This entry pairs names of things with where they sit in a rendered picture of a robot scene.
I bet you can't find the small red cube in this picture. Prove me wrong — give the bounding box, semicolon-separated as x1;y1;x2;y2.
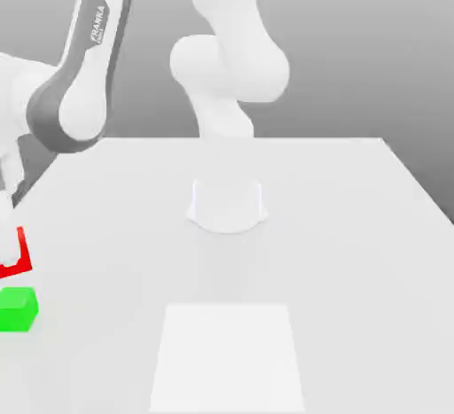
0;226;34;279

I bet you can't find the small green cube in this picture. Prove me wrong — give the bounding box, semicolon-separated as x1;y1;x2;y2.
0;286;40;333

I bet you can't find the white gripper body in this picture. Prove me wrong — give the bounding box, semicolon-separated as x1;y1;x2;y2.
0;188;18;231

